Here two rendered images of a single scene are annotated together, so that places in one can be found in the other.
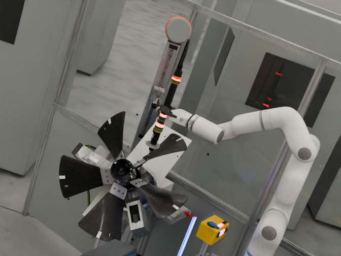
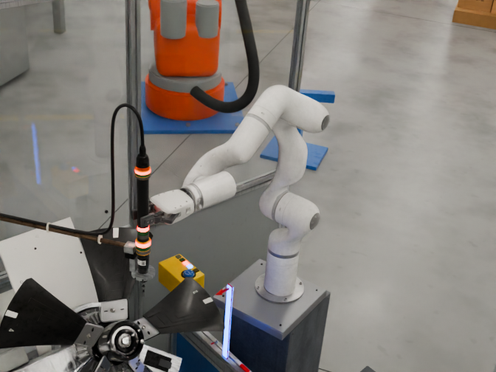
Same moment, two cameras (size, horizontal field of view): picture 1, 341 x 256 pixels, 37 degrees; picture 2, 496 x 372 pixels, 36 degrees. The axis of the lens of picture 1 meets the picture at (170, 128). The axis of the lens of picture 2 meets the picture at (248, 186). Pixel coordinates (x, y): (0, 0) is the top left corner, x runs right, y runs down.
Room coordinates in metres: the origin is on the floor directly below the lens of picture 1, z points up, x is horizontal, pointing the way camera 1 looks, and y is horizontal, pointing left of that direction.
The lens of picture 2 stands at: (1.46, 1.61, 2.81)
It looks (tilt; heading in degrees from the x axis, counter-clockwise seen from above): 31 degrees down; 291
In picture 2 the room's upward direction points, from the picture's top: 5 degrees clockwise
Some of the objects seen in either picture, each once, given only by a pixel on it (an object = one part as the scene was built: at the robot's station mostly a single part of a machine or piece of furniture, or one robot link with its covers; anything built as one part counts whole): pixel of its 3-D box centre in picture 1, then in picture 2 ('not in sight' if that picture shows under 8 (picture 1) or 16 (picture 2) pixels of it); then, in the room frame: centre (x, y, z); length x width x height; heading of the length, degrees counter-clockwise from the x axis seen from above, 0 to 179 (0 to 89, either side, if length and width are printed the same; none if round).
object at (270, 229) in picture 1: (267, 236); (293, 226); (2.10, -0.58, 1.27); 0.19 x 0.12 x 0.24; 165
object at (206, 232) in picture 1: (212, 230); (181, 279); (2.46, -0.40, 1.02); 0.16 x 0.10 x 0.11; 153
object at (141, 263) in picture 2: (165, 108); (142, 217); (2.36, 0.05, 1.60); 0.04 x 0.04 x 0.46
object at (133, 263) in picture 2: (155, 136); (139, 260); (2.37, 0.06, 1.45); 0.09 x 0.07 x 0.10; 8
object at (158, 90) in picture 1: (158, 94); not in sight; (2.98, 0.14, 1.49); 0.10 x 0.07 x 0.08; 8
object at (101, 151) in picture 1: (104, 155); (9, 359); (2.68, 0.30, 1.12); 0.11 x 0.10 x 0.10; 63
